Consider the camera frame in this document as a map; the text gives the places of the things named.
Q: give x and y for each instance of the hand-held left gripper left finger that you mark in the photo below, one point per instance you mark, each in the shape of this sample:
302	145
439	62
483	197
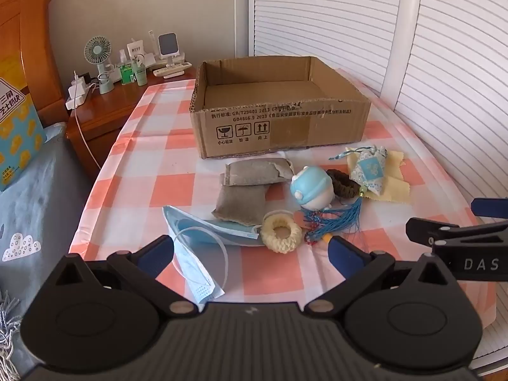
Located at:
154	252

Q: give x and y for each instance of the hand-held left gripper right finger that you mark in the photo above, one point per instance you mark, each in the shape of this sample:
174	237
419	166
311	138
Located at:
345	256

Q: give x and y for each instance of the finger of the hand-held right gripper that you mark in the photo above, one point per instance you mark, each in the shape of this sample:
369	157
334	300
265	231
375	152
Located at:
485	206
428	229

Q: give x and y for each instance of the blue tassel pendant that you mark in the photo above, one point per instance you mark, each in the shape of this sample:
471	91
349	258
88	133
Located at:
345	214

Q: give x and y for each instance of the blue face mask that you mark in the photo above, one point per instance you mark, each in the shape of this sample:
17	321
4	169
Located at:
206	224
194	274

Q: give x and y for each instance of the cream scrunchie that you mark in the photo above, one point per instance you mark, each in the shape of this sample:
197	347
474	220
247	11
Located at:
295	232

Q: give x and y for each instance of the yellow cleaning cloth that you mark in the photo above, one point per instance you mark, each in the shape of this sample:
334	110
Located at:
397	182

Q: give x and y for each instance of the brown scrunchie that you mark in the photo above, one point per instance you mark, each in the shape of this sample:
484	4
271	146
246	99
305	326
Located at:
343	188

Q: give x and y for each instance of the blue and white plush toy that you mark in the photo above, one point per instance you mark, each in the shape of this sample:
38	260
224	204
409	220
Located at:
311	190

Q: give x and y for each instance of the blue floral sachet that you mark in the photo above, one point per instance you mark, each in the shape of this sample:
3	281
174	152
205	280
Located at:
369	170

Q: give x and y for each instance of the grey fabric sachet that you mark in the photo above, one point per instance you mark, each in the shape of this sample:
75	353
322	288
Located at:
254	170
240	202

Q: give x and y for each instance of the brown cardboard box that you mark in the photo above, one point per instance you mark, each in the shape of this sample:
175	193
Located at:
278	127

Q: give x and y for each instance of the orange white checkered tablecloth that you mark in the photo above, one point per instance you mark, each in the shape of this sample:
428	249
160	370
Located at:
131	206

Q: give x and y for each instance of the white louvered wardrobe door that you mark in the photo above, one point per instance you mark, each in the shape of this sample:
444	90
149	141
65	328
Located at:
325	16
456	87

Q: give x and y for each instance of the blue cloud print bed sheet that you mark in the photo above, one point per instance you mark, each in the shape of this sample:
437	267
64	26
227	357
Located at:
35	214

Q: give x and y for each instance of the wooden nightstand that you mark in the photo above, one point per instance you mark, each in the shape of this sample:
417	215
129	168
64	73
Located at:
115	103

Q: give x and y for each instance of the grey fringed blanket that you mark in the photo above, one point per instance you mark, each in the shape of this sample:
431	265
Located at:
6	317

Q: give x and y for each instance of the white power strip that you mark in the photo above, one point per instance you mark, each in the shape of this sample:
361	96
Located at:
75	101

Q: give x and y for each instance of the green bottle white cap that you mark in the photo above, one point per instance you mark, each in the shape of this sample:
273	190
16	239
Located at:
141	73

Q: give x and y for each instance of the white remote control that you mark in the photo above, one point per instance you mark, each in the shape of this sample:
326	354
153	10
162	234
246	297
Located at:
180	66
168	73

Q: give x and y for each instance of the white charger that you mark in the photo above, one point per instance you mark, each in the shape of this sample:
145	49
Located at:
79	87

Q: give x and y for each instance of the black charger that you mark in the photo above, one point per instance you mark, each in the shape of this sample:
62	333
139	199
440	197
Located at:
84	76

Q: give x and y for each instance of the green mini desk fan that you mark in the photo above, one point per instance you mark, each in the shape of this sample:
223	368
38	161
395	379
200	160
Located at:
95	52

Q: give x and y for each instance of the white stand with grey panel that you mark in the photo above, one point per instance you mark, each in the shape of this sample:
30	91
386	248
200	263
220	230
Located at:
168	43

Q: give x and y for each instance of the wooden bed headboard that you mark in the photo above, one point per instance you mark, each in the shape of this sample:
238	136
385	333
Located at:
35	47

